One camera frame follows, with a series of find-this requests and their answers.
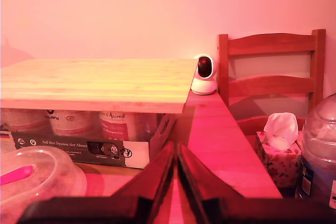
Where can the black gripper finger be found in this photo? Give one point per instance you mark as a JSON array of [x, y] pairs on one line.
[[155, 176], [199, 179]]

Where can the cardboard can tray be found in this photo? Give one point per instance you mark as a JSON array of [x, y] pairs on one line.
[[136, 155]]

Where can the can with red Animal label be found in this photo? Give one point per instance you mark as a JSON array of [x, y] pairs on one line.
[[118, 127]]

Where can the floral tissue box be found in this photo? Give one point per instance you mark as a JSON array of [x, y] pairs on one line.
[[281, 163]]

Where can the white tissue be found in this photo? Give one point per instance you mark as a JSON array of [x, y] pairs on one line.
[[281, 127]]

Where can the can with fox logo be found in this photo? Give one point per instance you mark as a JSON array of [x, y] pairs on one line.
[[69, 124]]

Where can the clear plastic dome cover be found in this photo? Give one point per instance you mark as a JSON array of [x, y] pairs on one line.
[[52, 182]]

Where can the light wooden board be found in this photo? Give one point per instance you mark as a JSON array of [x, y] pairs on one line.
[[92, 82]]

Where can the clear plastic water bottle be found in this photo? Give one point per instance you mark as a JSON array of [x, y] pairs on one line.
[[320, 142]]

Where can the can with text label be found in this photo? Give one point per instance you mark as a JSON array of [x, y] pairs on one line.
[[23, 120]]

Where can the white security camera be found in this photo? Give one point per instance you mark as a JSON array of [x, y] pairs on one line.
[[204, 82]]

